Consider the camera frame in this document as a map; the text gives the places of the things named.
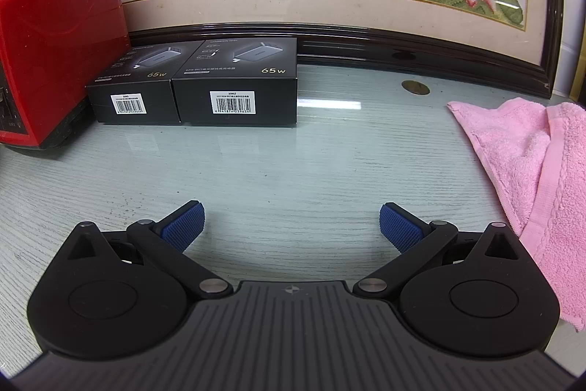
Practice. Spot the red blender base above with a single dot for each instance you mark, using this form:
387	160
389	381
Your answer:
55	52

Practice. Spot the pink towel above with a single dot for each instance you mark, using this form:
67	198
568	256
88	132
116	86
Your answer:
517	162

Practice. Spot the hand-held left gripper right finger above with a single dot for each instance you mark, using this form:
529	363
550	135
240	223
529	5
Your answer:
400	228

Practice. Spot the black charger box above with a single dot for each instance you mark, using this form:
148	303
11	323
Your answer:
137	75
238	70

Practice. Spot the small brown round coin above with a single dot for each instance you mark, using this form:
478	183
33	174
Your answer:
415	87

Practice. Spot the framed lotus cross-stitch picture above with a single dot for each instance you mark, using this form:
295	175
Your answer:
274	1

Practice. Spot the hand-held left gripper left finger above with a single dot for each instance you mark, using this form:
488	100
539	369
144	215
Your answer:
183	228

